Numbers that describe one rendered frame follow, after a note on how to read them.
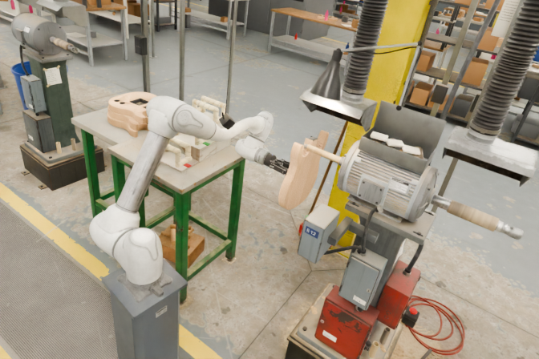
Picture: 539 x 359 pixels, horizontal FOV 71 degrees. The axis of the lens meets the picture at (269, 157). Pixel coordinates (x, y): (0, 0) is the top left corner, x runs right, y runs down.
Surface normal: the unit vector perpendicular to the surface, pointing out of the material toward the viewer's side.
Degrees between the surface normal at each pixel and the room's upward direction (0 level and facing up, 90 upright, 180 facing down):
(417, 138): 90
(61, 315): 0
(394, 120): 90
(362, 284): 90
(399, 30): 90
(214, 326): 0
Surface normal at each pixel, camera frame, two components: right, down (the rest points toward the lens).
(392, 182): -0.43, -0.10
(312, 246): -0.56, 0.35
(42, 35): 0.72, 0.37
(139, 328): 0.05, 0.50
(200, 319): 0.12, -0.86
